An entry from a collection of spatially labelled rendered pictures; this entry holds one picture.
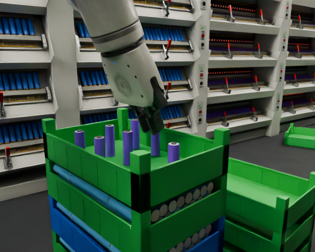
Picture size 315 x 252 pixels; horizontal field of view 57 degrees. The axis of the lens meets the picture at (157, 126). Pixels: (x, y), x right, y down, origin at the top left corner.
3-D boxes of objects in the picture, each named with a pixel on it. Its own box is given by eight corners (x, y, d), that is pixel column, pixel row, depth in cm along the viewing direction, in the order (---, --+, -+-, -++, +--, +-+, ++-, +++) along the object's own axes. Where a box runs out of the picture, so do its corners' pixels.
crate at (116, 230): (47, 194, 61) (44, 157, 59) (125, 169, 74) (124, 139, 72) (140, 268, 39) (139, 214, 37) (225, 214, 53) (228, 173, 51)
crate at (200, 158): (44, 157, 59) (40, 119, 57) (124, 139, 72) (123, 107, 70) (139, 214, 37) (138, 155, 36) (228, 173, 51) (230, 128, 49)
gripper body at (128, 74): (85, 50, 50) (111, 105, 55) (121, 48, 43) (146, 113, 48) (117, 33, 54) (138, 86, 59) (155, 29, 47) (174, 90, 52)
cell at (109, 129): (104, 155, 59) (102, 124, 57) (111, 153, 60) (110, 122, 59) (109, 157, 58) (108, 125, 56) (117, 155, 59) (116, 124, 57)
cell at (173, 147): (165, 181, 47) (165, 142, 45) (173, 178, 48) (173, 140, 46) (173, 184, 45) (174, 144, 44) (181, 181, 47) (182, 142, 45)
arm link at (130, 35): (79, 39, 48) (87, 56, 50) (110, 36, 42) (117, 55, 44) (116, 20, 53) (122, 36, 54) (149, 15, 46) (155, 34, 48)
